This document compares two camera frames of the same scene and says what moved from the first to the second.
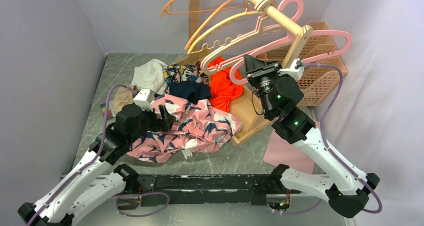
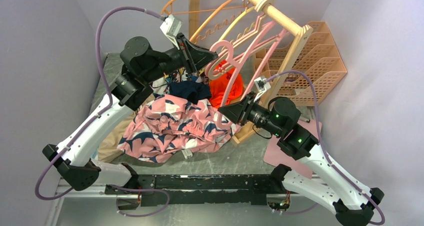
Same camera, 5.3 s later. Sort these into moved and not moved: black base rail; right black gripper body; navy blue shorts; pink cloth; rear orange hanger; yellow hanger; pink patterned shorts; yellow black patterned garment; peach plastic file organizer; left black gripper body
Moved: right black gripper body; left black gripper body; yellow hanger
Not moved: black base rail; peach plastic file organizer; pink cloth; pink patterned shorts; navy blue shorts; yellow black patterned garment; rear orange hanger
